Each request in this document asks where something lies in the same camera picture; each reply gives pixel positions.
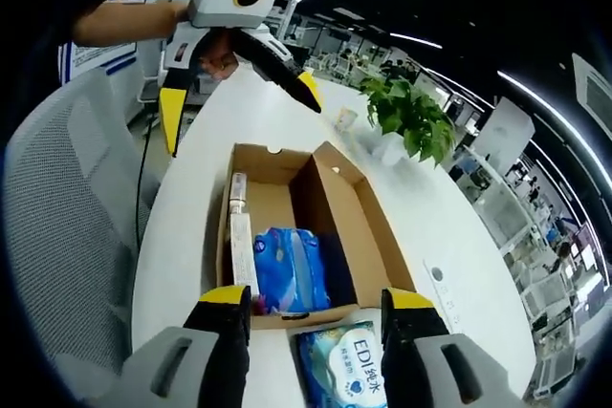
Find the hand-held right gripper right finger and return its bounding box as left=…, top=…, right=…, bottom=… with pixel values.
left=381, top=287, right=526, bottom=408

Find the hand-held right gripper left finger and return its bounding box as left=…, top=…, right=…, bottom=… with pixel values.
left=85, top=285, right=252, bottom=408

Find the white blue wet wipes pack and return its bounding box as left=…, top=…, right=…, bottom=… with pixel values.
left=294, top=320, right=391, bottom=408

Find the white long carton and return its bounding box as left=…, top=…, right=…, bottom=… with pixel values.
left=229, top=211, right=262, bottom=298

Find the blue soft tissue pack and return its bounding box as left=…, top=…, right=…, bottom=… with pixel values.
left=252, top=225, right=332, bottom=316

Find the small white bottle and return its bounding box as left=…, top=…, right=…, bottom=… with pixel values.
left=229, top=171, right=251, bottom=216

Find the brown cardboard shoe box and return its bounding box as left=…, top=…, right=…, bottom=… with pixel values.
left=214, top=140, right=418, bottom=331

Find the person's left hand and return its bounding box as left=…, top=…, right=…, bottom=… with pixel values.
left=198, top=32, right=240, bottom=82

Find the green plant in white pot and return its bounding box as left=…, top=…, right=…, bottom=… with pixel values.
left=358, top=75, right=458, bottom=168

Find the grey mesh office chair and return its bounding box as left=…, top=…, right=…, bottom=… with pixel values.
left=2, top=66, right=162, bottom=380

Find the ceiling air conditioner vent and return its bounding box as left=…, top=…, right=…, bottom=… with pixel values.
left=571, top=52, right=612, bottom=127

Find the white table cable outlet strip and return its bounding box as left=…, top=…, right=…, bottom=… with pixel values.
left=423, top=258, right=468, bottom=333

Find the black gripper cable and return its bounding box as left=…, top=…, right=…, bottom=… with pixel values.
left=135, top=111, right=159, bottom=256

